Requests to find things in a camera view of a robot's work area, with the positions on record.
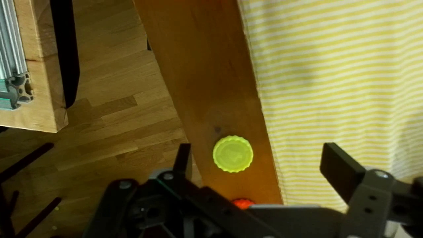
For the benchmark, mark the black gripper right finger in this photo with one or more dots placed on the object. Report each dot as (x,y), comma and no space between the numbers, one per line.
(341,169)

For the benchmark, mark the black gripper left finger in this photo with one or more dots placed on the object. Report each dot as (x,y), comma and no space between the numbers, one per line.
(184,160)

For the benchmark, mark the bed with yellow sheet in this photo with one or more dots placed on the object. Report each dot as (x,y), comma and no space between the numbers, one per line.
(344,80)

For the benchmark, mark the thin black stand rod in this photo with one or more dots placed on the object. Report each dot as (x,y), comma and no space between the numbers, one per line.
(41,216)

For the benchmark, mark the light wooden block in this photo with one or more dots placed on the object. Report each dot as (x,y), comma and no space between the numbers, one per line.
(44,80)

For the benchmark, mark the aluminium extrusion bar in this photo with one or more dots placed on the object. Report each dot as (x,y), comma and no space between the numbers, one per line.
(14,66)

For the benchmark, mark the wooden bunk bed frame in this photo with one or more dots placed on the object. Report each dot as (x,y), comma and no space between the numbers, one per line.
(203,66)

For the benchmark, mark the black upright post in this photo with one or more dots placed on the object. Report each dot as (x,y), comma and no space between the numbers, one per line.
(67,53)

